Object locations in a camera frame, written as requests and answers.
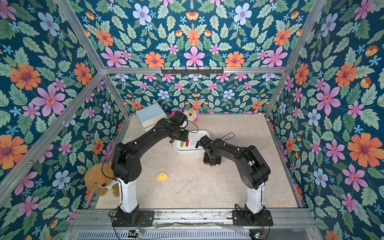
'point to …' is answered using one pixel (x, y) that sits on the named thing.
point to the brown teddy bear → (101, 177)
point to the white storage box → (188, 147)
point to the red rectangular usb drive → (211, 165)
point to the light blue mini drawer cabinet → (149, 116)
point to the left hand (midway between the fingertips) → (186, 135)
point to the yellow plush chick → (162, 176)
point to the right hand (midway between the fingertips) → (210, 162)
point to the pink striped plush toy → (191, 114)
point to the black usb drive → (197, 145)
